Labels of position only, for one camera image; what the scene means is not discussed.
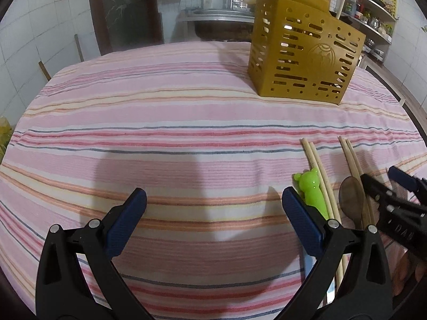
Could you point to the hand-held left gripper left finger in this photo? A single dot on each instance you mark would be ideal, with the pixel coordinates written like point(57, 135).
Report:
point(126, 220)

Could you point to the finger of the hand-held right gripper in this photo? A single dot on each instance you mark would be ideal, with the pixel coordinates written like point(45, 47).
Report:
point(378, 188)
point(402, 177)

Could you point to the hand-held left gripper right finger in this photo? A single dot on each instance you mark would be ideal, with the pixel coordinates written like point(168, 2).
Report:
point(300, 216)

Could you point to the wooden spoon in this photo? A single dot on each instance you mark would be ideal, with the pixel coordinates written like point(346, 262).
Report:
point(350, 196)

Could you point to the yellow plastic utensil holder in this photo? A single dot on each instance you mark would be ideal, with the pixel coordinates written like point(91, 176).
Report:
point(300, 50)

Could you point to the person's foot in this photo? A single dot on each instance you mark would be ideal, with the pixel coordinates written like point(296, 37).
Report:
point(405, 270)

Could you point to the pink striped tablecloth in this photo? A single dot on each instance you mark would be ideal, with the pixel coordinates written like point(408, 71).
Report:
point(166, 140)

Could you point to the yellow plastic bag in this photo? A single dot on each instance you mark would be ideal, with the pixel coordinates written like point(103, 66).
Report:
point(5, 136)

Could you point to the metal kitchen shelf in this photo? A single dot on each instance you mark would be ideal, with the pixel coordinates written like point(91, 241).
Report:
point(377, 23)

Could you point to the plastic oil jug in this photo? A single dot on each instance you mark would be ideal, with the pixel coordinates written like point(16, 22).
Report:
point(351, 5)

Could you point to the dark brown door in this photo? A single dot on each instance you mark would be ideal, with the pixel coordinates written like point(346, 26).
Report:
point(126, 13)

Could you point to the metal sink counter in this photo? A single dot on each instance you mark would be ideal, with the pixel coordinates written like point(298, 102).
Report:
point(216, 20)

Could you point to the wooden stick on wall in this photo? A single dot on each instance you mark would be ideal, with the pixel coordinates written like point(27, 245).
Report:
point(79, 48)
point(44, 71)

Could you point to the yellow wall poster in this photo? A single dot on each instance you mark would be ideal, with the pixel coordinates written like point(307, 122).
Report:
point(389, 3)

